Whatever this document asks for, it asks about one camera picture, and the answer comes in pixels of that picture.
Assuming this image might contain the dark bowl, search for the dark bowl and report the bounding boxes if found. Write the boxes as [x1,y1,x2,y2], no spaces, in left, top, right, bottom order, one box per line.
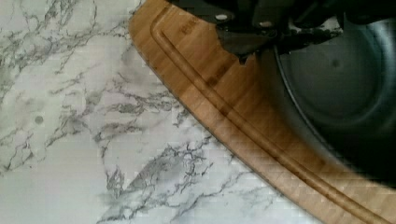
[276,19,395,188]

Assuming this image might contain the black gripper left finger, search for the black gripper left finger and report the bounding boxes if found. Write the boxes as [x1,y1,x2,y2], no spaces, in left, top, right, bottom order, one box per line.
[167,0,278,64]

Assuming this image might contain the wooden cutting board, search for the wooden cutting board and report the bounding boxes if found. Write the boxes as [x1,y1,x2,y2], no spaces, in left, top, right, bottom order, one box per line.
[129,0,395,224]

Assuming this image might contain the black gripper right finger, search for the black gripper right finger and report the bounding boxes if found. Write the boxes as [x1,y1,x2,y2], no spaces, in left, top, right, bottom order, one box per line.
[252,0,395,53]

